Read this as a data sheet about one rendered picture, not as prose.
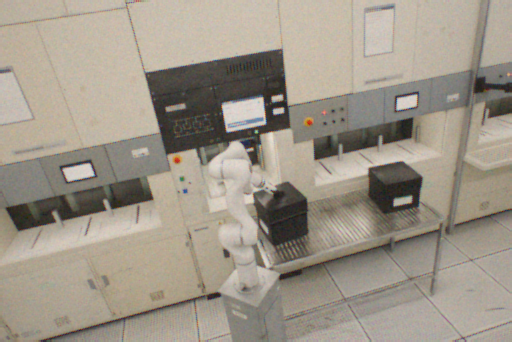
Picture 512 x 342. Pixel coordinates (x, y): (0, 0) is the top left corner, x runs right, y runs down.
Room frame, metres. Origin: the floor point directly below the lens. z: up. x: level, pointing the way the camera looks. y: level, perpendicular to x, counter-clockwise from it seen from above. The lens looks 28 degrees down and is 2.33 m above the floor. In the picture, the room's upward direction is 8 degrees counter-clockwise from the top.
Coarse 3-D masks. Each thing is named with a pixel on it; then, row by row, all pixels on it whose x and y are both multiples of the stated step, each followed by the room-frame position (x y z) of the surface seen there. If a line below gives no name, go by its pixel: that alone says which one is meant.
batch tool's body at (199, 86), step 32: (192, 64) 2.28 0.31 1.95; (224, 64) 2.31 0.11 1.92; (256, 64) 2.35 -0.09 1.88; (160, 96) 2.23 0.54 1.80; (192, 96) 2.26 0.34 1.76; (224, 96) 2.30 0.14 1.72; (160, 128) 2.22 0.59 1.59; (256, 128) 2.33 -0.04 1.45; (288, 128) 2.37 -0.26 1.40; (192, 160) 2.25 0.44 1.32; (288, 160) 2.31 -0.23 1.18; (192, 192) 2.24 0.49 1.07; (192, 224) 2.22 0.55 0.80; (224, 256) 2.26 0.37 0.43
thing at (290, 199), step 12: (264, 192) 2.12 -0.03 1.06; (288, 192) 2.07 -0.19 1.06; (300, 192) 2.05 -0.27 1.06; (264, 204) 1.97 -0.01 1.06; (276, 204) 1.95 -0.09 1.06; (288, 204) 1.93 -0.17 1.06; (300, 204) 1.95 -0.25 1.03; (264, 216) 1.96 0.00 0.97; (276, 216) 1.89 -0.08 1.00; (288, 216) 1.92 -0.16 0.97
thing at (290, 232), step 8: (296, 216) 2.13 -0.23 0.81; (304, 216) 1.96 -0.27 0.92; (264, 224) 2.00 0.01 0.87; (272, 224) 2.10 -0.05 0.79; (280, 224) 1.90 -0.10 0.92; (288, 224) 1.92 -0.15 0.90; (296, 224) 1.94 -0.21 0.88; (304, 224) 1.96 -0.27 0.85; (264, 232) 2.03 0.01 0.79; (272, 232) 1.89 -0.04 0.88; (280, 232) 1.90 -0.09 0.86; (288, 232) 1.92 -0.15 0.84; (296, 232) 1.94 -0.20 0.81; (304, 232) 1.96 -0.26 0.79; (272, 240) 1.89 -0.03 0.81; (280, 240) 1.90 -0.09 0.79; (288, 240) 1.92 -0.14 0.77
